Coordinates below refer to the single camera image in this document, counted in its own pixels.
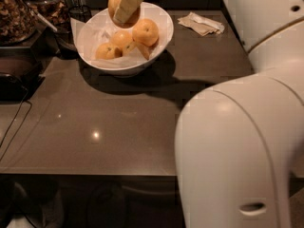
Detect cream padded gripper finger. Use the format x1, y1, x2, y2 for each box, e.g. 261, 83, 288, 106
114, 0, 143, 24

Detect black appliance on left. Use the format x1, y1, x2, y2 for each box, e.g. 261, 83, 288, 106
0, 47, 44, 102

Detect white ceramic bowl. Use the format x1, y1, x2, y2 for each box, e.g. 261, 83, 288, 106
71, 3, 174, 77

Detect large glass snack jar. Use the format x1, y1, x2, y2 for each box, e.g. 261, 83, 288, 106
0, 0, 36, 46

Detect large top orange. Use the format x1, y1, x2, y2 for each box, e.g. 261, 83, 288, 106
107, 0, 141, 29

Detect front left orange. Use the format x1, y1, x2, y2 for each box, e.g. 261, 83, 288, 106
95, 43, 122, 60

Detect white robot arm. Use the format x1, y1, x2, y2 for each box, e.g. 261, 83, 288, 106
175, 0, 304, 228

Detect folded paper napkins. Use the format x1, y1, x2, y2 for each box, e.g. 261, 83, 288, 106
178, 12, 225, 36

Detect black power cable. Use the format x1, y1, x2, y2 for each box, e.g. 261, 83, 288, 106
0, 73, 33, 163

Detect front middle orange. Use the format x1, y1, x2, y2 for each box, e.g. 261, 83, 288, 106
109, 30, 133, 49

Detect white paper bowl liner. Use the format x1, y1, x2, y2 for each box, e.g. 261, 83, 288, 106
71, 2, 174, 75

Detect right orange in bowl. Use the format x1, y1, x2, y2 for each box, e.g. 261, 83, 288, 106
132, 19, 159, 47

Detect white scoop handle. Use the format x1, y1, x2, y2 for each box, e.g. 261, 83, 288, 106
33, 10, 58, 32

